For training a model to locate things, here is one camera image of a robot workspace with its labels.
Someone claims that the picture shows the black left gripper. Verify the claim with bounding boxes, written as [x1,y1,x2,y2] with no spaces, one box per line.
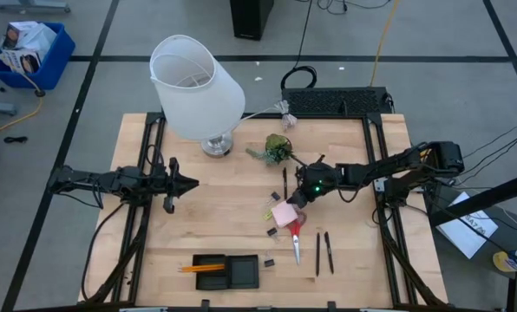
[139,156,200,215]

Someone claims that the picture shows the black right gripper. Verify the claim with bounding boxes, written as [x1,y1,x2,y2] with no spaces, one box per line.
[285,160,343,213]

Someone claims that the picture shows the pink sticky note pad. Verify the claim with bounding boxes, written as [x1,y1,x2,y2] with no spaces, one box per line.
[270,200,299,229]

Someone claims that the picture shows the red handled scissors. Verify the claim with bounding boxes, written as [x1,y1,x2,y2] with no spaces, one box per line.
[287,210,308,267]

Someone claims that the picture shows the black mesh desk organizer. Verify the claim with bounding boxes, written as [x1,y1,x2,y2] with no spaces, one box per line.
[192,253,260,291]

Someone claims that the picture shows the small potted succulent plant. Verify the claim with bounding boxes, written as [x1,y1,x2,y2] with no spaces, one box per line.
[245,133,296,167]

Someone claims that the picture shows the white lamp shade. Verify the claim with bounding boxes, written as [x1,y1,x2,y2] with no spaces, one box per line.
[148,34,247,159]

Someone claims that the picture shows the black perforated metal box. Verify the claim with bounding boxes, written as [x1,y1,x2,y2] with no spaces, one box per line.
[280,86,394,117]

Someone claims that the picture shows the white paper sheet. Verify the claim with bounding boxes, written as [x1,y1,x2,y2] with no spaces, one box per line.
[435,190,501,261]

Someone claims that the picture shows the black computer tower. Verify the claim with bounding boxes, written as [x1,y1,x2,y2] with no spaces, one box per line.
[228,0,276,42]

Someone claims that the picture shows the blue plastic bin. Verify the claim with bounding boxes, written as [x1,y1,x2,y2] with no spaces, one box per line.
[0,21,77,92]

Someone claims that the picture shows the black metal beam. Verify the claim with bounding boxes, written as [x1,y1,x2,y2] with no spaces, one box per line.
[427,167,517,228]

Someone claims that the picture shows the white printed box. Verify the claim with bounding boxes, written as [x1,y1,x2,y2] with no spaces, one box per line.
[1,20,41,50]
[0,48,43,75]

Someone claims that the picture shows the yellow and blue disc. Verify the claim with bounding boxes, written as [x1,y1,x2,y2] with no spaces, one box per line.
[491,248,517,274]

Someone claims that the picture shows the white lamp cord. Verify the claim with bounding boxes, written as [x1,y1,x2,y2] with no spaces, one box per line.
[239,99,299,133]

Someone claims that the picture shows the black table frame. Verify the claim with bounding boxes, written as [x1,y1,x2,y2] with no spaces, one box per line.
[78,111,451,312]

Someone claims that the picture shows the black hanging cable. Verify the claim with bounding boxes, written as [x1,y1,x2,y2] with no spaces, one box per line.
[279,0,318,92]

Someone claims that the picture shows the yellow floor cable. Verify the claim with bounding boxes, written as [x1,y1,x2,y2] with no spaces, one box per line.
[0,36,46,138]

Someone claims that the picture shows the yellow hanging cable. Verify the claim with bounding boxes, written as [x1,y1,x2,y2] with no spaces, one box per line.
[369,0,402,88]

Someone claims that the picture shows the black cable bundle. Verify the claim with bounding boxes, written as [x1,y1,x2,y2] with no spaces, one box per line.
[460,115,517,187]

